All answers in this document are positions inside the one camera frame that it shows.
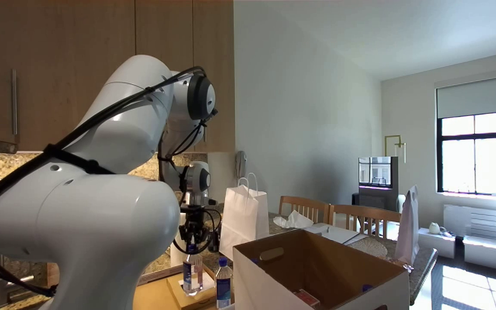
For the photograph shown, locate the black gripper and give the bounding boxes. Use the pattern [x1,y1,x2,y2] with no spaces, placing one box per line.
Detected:
[179,213,210,260]

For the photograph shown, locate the blue capped water bottle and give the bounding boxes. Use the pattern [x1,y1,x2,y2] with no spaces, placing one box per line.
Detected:
[180,246,205,297]
[215,256,234,310]

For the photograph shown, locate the white storage cardboard box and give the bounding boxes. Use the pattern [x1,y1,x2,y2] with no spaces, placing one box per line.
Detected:
[230,229,411,310]

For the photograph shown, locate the small flat brown carton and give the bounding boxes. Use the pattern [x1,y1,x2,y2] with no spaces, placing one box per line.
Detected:
[165,272,220,310]

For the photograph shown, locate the white paper bag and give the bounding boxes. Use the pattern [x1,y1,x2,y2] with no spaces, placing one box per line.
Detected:
[218,170,270,260]

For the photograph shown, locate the crumpled white cloth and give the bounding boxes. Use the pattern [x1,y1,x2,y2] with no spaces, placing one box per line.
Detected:
[272,210,315,230]

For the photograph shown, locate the wooden dining chair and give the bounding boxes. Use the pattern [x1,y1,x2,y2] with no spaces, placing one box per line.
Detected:
[330,203,403,241]
[277,194,332,227]

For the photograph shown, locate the white papers pile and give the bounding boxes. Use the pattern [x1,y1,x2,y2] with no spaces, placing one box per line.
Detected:
[306,222,391,260]

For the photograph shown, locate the black monitor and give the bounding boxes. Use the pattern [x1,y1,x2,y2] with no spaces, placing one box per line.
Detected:
[349,154,401,211]

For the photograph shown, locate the narrow tall white bag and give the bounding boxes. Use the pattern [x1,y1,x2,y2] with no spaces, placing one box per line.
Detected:
[394,185,420,266]

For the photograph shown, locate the white ottoman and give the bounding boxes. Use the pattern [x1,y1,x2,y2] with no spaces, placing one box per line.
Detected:
[416,222,458,260]

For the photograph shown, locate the black framed window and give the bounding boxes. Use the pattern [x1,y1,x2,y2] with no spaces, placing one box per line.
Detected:
[435,108,496,199]

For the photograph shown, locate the white roller blind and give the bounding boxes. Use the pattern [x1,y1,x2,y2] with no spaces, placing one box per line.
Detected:
[435,72,496,120]

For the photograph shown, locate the white wall phone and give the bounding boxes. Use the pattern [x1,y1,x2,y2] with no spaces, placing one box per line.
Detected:
[234,149,248,179]

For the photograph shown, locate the thin rectangular frame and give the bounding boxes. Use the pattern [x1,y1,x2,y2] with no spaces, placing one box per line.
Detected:
[382,134,408,165]

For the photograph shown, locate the metal cabinet handle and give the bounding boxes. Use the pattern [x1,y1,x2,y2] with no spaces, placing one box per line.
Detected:
[8,67,20,144]

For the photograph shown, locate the wooden wall cabinet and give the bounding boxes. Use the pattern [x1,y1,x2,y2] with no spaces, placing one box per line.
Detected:
[0,0,236,153]

